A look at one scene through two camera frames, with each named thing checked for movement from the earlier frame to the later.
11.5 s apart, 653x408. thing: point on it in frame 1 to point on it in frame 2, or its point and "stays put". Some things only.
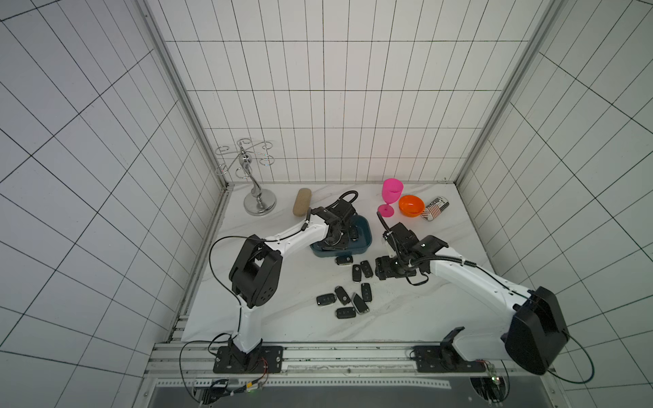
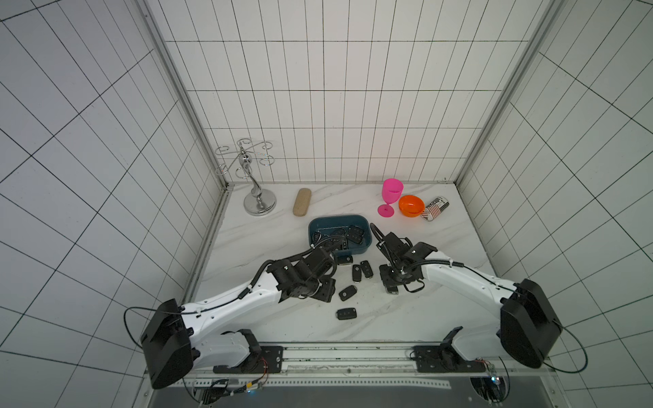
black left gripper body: [337, 241] to [313, 285]
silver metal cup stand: [260, 201] stays put
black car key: [366, 269] stays put
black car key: [356, 273] stays put
